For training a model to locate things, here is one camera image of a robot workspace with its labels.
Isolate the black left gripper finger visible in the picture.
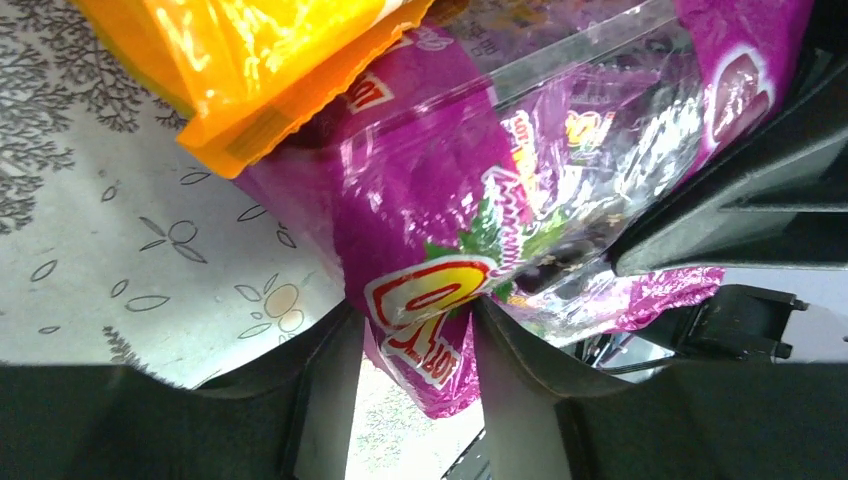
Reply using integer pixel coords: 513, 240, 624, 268
1, 303, 365, 479

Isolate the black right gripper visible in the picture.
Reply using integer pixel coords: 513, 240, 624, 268
473, 52, 847, 479

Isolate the orange candy bag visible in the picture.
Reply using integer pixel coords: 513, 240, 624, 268
78, 0, 429, 179

